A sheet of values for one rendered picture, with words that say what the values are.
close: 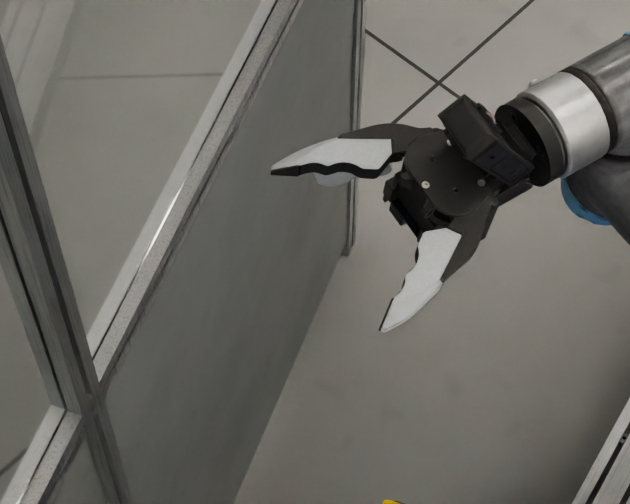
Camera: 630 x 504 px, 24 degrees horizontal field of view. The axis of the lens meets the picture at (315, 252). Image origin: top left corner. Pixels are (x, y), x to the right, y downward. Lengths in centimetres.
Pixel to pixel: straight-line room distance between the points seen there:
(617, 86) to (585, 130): 4
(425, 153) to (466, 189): 4
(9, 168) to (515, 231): 178
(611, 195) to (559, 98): 13
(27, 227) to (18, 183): 6
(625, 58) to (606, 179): 12
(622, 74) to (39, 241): 50
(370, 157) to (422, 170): 4
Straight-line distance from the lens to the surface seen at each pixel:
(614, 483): 235
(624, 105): 115
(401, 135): 110
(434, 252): 106
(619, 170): 123
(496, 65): 305
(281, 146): 199
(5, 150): 113
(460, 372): 265
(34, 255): 125
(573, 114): 113
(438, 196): 108
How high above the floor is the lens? 236
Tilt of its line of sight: 59 degrees down
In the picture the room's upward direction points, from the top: straight up
